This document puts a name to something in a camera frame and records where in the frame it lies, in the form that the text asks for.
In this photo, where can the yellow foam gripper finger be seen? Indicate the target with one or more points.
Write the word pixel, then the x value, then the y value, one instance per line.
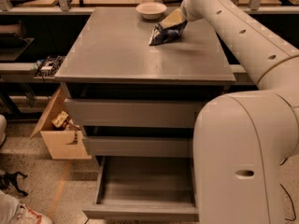
pixel 174 18

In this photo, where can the blue chip bag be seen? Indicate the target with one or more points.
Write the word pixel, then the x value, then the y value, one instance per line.
pixel 166 31

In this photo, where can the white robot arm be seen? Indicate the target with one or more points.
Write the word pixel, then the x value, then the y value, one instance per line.
pixel 241 138

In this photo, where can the grey drawer cabinet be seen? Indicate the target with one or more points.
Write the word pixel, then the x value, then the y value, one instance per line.
pixel 112 60

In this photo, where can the grey top drawer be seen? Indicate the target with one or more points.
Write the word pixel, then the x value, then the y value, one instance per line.
pixel 124 113

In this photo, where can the grey middle drawer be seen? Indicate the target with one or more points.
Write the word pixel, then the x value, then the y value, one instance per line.
pixel 138 146

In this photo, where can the grey open bottom drawer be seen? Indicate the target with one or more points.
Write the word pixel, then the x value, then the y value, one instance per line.
pixel 145 189

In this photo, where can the white bowl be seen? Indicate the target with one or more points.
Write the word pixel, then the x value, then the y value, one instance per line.
pixel 151 10

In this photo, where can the black patterned notebook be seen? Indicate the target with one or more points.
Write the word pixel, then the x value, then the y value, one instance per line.
pixel 49 66

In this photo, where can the small box in carton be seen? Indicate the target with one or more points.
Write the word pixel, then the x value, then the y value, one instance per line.
pixel 60 119

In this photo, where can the cardboard box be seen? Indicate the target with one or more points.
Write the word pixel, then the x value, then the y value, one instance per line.
pixel 62 143

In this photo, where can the black tool on floor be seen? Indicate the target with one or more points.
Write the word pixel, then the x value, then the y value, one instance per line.
pixel 7 179

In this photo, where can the white red sneaker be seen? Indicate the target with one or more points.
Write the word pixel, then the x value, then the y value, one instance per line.
pixel 27 215

